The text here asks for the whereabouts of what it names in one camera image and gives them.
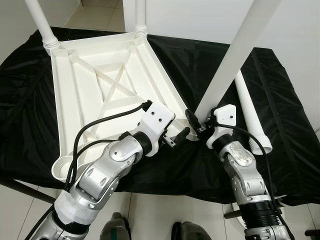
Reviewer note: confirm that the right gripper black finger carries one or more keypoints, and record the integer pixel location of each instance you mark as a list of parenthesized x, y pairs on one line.
[(191, 118)]

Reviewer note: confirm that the white plastic table leg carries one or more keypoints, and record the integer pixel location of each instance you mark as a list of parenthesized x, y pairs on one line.
[(247, 100), (140, 15), (240, 50), (40, 25)]

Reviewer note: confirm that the white plastic children table top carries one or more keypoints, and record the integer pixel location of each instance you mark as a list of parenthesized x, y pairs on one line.
[(90, 80)]

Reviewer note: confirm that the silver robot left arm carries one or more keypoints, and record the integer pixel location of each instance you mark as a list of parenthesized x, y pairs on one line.
[(105, 165)]

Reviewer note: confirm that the black table cloth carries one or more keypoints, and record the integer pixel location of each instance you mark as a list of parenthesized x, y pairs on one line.
[(290, 100)]

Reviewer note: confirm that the grey robot right foot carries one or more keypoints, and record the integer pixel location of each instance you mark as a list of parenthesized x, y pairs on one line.
[(192, 232)]

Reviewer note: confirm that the grey robot foot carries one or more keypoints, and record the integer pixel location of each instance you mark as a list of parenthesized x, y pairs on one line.
[(115, 227), (192, 232)]

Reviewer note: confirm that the grey robot left foot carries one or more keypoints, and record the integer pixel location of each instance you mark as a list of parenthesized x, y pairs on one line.
[(115, 227)]

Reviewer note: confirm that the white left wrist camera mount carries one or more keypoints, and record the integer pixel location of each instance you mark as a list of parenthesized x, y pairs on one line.
[(157, 120)]

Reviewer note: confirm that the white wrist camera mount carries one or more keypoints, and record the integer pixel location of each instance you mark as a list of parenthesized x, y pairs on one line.
[(222, 120), (157, 120)]

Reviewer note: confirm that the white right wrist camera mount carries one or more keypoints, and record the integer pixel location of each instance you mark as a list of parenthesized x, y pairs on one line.
[(222, 120)]

